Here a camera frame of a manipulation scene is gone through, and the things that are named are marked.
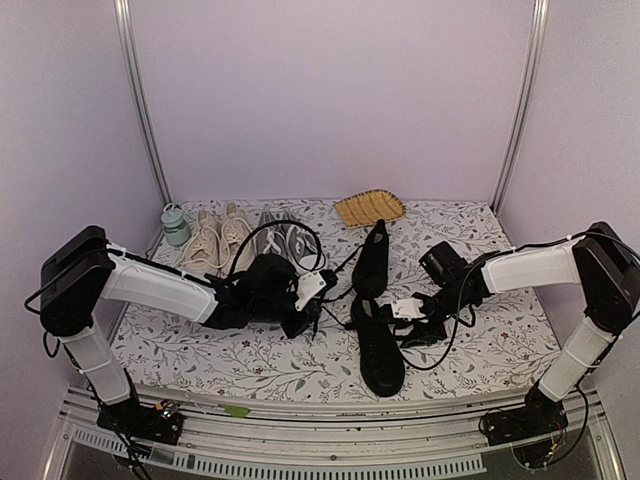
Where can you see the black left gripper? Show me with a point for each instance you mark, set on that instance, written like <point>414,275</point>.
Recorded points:
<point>311,316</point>

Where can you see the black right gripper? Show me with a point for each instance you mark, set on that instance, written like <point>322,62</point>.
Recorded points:
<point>420,334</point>

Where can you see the black front canvas sneaker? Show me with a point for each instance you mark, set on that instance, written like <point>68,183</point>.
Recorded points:
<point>381,364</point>

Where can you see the black canvas sneaker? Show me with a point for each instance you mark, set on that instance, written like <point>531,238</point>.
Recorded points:
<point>381,364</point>
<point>369,276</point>

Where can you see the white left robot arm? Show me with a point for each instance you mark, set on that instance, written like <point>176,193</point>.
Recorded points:
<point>88,268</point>

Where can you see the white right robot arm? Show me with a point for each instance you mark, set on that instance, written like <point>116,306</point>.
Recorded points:
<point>591,276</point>

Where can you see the floral tablecloth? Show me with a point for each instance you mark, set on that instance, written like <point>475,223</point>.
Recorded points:
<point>510,346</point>

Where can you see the grey sneaker left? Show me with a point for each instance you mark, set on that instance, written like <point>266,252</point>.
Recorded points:
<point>273,239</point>

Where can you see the grey sneaker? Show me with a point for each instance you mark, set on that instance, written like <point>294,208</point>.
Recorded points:
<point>303,250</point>
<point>273,239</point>

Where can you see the grey sneaker right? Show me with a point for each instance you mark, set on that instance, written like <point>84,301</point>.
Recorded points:
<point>303,250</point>

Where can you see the beige sneaker right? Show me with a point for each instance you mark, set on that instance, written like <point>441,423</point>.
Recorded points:
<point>234,231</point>

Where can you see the beige sneaker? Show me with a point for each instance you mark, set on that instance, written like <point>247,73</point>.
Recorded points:
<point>234,231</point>
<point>201,254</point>

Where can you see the beige sneaker left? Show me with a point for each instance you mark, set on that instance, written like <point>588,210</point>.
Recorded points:
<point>201,254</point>

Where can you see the black rear canvas sneaker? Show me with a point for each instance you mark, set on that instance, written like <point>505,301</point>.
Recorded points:
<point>369,276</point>

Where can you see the pale green small jar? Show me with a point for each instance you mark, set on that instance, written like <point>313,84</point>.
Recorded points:
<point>174,225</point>

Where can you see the woven bamboo tray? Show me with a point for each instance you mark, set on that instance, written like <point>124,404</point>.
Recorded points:
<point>366,208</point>

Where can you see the green tape piece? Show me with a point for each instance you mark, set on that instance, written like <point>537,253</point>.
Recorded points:
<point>235,411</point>

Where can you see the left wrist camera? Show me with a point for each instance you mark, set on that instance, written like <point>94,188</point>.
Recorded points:
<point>312,284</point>

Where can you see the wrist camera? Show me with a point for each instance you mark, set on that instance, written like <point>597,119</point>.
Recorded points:
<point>411,308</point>
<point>312,284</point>

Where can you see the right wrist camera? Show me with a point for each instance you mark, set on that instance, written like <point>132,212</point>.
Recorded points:
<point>411,308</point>

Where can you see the aluminium front rail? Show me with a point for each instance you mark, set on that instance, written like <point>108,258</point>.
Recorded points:
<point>419,439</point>

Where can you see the aluminium frame post right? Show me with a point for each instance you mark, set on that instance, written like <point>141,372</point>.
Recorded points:
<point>531,67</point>

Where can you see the aluminium frame post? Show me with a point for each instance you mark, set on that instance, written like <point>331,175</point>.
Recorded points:
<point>531,67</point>
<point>126,34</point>

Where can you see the aluminium frame post left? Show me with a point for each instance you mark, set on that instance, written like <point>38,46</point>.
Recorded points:
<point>126,34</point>

